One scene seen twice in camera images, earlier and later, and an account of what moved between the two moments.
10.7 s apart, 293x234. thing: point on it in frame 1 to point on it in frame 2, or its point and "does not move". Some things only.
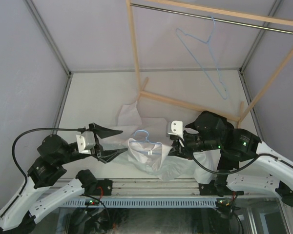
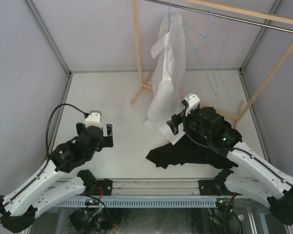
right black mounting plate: x=208 y=189 does not move
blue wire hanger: x=146 y=140 to x=169 y=11
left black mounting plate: x=107 y=186 does not move
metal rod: x=218 y=19 to x=273 y=27
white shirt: x=147 y=143 to x=166 y=100
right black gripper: x=178 y=149 to x=185 y=119
